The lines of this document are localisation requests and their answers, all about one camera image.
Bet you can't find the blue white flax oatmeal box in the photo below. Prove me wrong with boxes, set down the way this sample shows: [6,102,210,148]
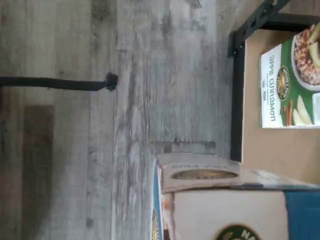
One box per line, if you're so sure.
[149,152,320,240]

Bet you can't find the black metal shelf rack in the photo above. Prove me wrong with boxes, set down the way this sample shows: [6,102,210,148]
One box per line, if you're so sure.
[226,0,320,187]

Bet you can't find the green apple cinnamon oatmeal box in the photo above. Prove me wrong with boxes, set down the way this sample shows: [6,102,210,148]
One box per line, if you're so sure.
[259,23,320,130]

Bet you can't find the black tripod leg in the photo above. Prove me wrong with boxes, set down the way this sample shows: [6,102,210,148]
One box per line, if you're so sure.
[0,72,119,93]

